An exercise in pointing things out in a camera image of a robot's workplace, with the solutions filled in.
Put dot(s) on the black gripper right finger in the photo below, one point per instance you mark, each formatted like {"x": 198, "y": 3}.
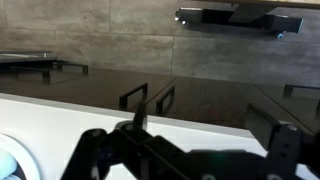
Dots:
{"x": 286, "y": 146}

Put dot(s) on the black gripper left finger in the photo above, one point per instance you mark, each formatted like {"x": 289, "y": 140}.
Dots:
{"x": 100, "y": 150}

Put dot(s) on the round white cup tray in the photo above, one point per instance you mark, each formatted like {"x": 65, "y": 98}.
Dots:
{"x": 30, "y": 156}

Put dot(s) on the dark lower cabinet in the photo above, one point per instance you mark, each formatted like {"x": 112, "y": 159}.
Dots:
{"x": 206, "y": 103}

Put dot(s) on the black base with casters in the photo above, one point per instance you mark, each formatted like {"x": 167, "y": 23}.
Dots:
{"x": 216, "y": 16}

